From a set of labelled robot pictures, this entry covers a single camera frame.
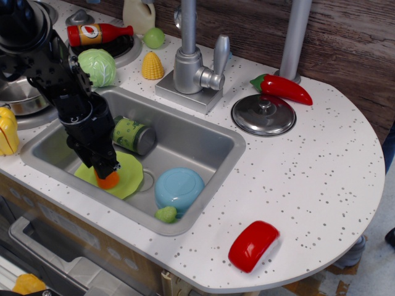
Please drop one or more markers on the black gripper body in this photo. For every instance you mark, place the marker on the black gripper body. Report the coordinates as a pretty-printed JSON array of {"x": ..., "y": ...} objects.
[{"x": 91, "y": 127}]

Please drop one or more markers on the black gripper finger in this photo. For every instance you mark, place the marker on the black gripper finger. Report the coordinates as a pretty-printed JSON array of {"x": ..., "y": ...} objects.
[
  {"x": 105, "y": 166},
  {"x": 84, "y": 154}
]

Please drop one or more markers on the orange toy carrot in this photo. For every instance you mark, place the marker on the orange toy carrot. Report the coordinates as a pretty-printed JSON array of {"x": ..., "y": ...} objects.
[{"x": 109, "y": 182}]

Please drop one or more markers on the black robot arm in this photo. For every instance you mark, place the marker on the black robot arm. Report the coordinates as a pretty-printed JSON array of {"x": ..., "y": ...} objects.
[{"x": 30, "y": 47}]

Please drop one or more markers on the light green plate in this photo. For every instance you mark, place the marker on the light green plate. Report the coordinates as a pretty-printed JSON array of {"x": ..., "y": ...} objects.
[{"x": 130, "y": 172}]

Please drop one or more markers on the green labelled tin can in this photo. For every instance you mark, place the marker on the green labelled tin can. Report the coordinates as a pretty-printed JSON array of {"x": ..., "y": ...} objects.
[{"x": 133, "y": 135}]

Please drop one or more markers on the green toy cabbage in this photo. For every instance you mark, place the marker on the green toy cabbage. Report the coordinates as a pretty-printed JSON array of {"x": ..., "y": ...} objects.
[{"x": 99, "y": 65}]

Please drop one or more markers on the steel cooking pot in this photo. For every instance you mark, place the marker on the steel cooking pot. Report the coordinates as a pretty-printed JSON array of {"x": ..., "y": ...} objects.
[{"x": 21, "y": 97}]

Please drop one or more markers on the yellow toy bell pepper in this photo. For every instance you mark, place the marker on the yellow toy bell pepper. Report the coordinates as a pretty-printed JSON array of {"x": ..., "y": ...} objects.
[{"x": 9, "y": 137}]

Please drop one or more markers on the light blue bowl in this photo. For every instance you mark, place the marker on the light blue bowl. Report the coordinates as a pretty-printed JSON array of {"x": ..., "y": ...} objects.
[{"x": 178, "y": 188}]

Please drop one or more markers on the small green toy vegetable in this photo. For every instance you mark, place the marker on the small green toy vegetable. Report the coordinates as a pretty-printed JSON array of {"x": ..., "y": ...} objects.
[{"x": 167, "y": 214}]

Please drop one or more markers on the yellow toy corn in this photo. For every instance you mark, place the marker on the yellow toy corn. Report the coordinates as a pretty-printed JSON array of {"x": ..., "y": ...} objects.
[{"x": 152, "y": 68}]

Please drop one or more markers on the grey sink basin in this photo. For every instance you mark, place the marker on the grey sink basin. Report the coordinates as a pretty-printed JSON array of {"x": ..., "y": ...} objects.
[{"x": 182, "y": 140}]

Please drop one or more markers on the red toy ketchup bottle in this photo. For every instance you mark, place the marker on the red toy ketchup bottle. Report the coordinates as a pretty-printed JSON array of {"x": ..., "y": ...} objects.
[{"x": 96, "y": 33}]

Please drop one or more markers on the grey stove knob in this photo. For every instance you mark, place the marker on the grey stove knob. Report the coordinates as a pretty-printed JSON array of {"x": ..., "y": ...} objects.
[{"x": 80, "y": 17}]

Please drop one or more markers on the green toy lime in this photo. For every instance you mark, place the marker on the green toy lime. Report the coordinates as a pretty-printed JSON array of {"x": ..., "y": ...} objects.
[{"x": 154, "y": 38}]

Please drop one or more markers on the silver toy faucet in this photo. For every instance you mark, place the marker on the silver toy faucet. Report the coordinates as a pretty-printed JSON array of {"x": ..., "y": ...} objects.
[{"x": 191, "y": 84}]

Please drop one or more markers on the cream toy jug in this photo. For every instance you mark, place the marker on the cream toy jug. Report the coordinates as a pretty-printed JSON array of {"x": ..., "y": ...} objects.
[{"x": 140, "y": 14}]

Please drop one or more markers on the yellow toy on floor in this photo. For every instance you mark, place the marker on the yellow toy on floor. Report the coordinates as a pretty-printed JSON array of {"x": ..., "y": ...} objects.
[{"x": 27, "y": 284}]

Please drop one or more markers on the steel pot lid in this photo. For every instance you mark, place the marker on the steel pot lid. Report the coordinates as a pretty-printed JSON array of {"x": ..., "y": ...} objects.
[{"x": 263, "y": 115}]

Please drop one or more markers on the red toy chili pepper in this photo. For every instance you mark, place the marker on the red toy chili pepper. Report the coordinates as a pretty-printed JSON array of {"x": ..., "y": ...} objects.
[{"x": 281, "y": 87}]

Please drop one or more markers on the grey vertical pole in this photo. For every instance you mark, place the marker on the grey vertical pole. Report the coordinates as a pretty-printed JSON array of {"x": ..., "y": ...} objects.
[{"x": 297, "y": 25}]

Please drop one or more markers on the grey caster wheel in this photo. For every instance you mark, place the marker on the grey caster wheel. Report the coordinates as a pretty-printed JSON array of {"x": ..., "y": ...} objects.
[{"x": 353, "y": 255}]

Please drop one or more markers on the grey oven door handle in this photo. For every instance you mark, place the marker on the grey oven door handle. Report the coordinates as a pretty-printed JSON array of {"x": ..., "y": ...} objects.
[{"x": 66, "y": 277}]

